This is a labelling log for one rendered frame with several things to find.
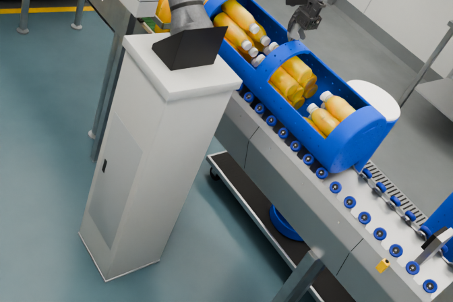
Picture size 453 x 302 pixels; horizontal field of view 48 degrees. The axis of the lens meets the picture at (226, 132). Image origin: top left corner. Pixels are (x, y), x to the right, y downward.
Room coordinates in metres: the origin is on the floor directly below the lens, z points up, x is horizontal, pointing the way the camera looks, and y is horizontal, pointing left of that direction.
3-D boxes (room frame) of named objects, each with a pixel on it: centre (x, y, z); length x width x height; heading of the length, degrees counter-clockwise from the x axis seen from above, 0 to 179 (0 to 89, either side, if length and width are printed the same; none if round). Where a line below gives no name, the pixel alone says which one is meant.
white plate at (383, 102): (2.09, -0.54, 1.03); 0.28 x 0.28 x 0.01
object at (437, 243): (1.35, -0.80, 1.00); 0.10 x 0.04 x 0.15; 144
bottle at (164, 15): (2.08, 0.47, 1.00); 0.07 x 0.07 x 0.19
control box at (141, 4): (2.03, 0.61, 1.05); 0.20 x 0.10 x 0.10; 54
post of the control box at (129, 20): (2.03, 0.61, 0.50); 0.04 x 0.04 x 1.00; 54
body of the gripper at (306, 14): (1.87, -0.10, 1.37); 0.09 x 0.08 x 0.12; 54
